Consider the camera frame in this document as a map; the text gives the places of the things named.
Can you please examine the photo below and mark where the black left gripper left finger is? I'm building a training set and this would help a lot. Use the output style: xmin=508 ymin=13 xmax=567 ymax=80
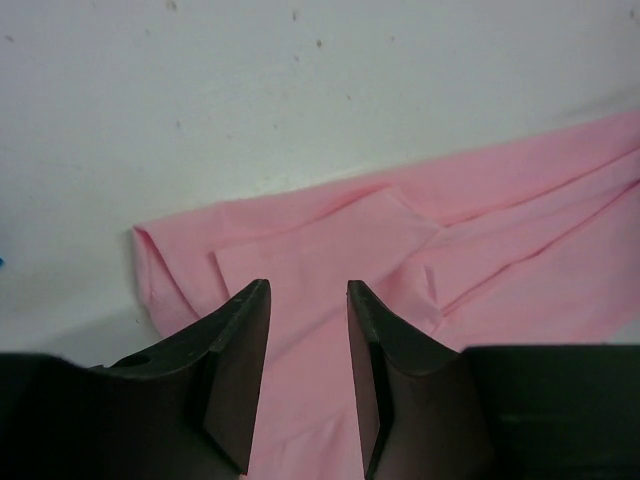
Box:
xmin=1 ymin=280 xmax=271 ymax=479

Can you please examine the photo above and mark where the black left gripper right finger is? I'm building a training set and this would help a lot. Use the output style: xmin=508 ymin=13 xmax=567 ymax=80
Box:
xmin=347 ymin=281 xmax=639 ymax=479

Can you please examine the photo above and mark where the pink t shirt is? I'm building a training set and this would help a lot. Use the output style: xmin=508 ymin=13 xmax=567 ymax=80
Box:
xmin=132 ymin=111 xmax=639 ymax=479

